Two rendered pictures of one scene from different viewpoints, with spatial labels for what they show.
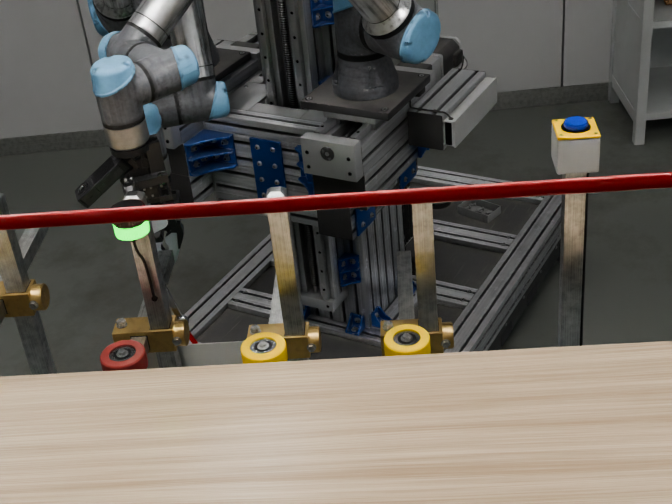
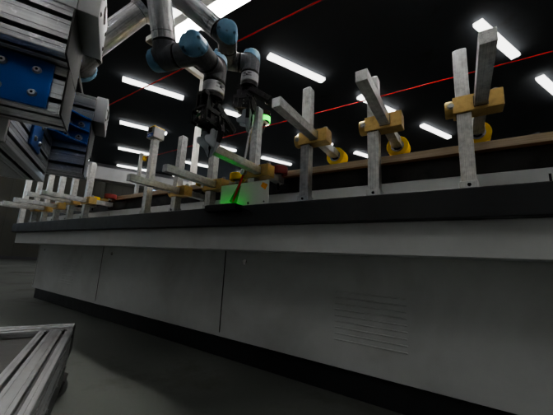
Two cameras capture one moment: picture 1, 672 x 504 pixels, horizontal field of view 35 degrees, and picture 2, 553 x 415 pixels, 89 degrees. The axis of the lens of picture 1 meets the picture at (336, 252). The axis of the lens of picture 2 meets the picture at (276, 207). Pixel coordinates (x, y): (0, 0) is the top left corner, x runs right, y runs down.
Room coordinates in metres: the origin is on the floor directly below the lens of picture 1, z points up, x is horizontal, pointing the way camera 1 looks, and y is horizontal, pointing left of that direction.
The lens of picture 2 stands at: (2.59, 0.98, 0.49)
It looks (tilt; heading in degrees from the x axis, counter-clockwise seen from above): 10 degrees up; 208
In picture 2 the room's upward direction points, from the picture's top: 3 degrees clockwise
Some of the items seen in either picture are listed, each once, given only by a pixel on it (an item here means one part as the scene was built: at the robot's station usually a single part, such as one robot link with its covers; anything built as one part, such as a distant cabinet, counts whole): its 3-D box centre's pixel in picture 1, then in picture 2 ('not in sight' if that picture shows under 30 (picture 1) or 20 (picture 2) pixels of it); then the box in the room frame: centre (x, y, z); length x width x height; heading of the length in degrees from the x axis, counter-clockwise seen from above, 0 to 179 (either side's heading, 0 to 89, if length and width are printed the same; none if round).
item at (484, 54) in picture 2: not in sight; (480, 97); (1.73, 1.13, 0.95); 0.50 x 0.04 x 0.04; 175
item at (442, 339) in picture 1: (417, 337); (179, 192); (1.59, -0.13, 0.81); 0.14 x 0.06 x 0.05; 85
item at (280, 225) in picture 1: (291, 302); (212, 168); (1.61, 0.09, 0.90); 0.04 x 0.04 x 0.48; 85
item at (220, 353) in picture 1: (189, 364); (243, 194); (1.66, 0.31, 0.75); 0.26 x 0.01 x 0.10; 85
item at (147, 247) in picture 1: (157, 305); (254, 158); (1.63, 0.34, 0.91); 0.04 x 0.04 x 0.48; 85
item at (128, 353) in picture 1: (128, 376); (278, 178); (1.50, 0.39, 0.85); 0.08 x 0.08 x 0.11
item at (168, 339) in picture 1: (151, 335); (258, 172); (1.63, 0.36, 0.84); 0.14 x 0.06 x 0.05; 85
